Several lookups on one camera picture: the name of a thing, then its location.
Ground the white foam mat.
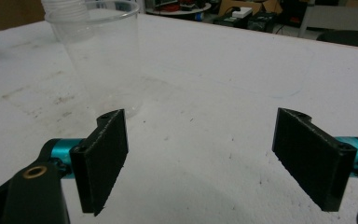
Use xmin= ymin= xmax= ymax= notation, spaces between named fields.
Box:
xmin=0 ymin=13 xmax=358 ymax=224

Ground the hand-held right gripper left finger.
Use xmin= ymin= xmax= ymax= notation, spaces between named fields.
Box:
xmin=49 ymin=108 xmax=130 ymax=217

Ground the black round stool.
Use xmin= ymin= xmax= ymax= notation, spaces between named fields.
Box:
xmin=315 ymin=30 xmax=358 ymax=50

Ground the round white table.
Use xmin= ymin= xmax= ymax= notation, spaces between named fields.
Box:
xmin=145 ymin=1 xmax=213 ymax=17

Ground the white metal stand leg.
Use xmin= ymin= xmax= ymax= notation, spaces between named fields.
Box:
xmin=297 ymin=0 xmax=317 ymax=38

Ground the red cable coil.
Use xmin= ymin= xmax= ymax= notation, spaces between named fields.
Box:
xmin=158 ymin=2 xmax=182 ymax=12

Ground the brown cardboard box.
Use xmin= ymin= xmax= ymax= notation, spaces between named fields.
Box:
xmin=218 ymin=0 xmax=284 ymax=17

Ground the small white box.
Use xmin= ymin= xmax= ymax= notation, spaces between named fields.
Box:
xmin=230 ymin=7 xmax=254 ymax=20

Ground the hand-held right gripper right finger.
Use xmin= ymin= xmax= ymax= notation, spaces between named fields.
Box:
xmin=272 ymin=107 xmax=358 ymax=213

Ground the stack of clear cups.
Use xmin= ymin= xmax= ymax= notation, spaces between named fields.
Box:
xmin=40 ymin=0 xmax=91 ymax=43

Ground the single clear plastic cup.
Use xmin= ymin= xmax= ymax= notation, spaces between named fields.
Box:
xmin=44 ymin=0 xmax=145 ymax=119

